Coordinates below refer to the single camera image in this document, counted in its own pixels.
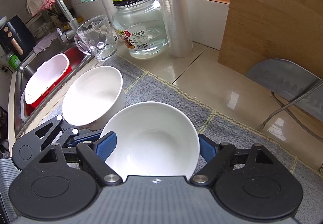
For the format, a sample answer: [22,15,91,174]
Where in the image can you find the cleaver knife black handle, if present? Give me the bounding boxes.
[246,58,322,120]

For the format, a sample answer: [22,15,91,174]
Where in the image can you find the black air fryer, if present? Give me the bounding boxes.
[0,15,36,62]

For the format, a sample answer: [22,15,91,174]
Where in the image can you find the metal wire rack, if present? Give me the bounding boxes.
[257,80,323,143]

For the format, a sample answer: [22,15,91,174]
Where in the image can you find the red basin in sink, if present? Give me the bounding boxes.
[24,47,84,115]

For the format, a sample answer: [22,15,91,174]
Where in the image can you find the plain white bowl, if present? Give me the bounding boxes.
[101,102,200,180]

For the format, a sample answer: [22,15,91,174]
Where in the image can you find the chrome faucet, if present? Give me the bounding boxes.
[40,0,82,44]

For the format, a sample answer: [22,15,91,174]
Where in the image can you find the white floral bowl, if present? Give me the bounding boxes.
[62,66,125,131]

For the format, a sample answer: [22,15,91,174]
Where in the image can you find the bamboo cutting board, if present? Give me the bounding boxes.
[218,0,322,77]

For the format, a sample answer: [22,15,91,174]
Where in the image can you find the plastic wrap roll tall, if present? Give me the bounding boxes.
[159,0,193,58]

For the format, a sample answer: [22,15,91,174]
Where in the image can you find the grey checked dish mat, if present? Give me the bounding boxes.
[106,56,322,223]

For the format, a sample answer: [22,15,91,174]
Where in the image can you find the glass jar green lid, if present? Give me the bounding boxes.
[111,0,168,59]

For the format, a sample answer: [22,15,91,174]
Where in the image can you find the glass mug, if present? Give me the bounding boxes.
[74,14,117,61]

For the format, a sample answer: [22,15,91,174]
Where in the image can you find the steel sink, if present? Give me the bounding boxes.
[8,37,94,138]

